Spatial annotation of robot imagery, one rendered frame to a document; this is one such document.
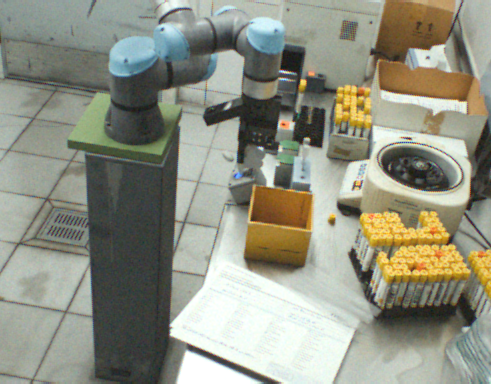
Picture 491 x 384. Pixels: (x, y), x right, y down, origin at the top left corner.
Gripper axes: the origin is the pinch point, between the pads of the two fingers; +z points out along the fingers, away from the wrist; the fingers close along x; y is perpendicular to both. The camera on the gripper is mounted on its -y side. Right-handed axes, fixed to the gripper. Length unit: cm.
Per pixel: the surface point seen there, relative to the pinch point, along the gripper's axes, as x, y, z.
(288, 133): 21.4, 9.6, 1.4
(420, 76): 56, 44, -4
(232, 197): -0.8, -0.7, 7.7
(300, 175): -1.5, 13.9, -2.0
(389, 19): 99, 37, -3
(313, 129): 32.9, 16.1, 5.7
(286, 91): 44.7, 7.0, 1.8
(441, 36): 97, 55, -1
